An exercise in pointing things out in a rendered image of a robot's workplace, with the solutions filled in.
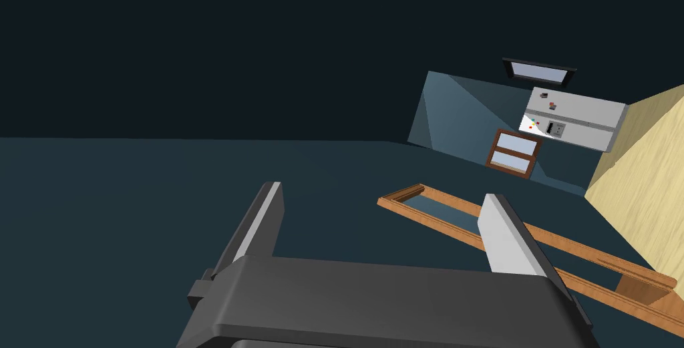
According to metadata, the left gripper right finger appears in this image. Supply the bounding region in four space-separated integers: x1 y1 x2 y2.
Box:
476 193 571 301

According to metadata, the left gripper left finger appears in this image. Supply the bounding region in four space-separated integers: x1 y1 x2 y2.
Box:
212 181 285 279

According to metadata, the brown framed window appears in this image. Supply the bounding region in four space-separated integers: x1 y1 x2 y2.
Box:
485 128 544 180

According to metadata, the grey refrigerator with magnets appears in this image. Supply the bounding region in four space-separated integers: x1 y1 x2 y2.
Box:
519 86 629 154

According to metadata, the black framed window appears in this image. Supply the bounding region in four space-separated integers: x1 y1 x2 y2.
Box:
502 57 578 88

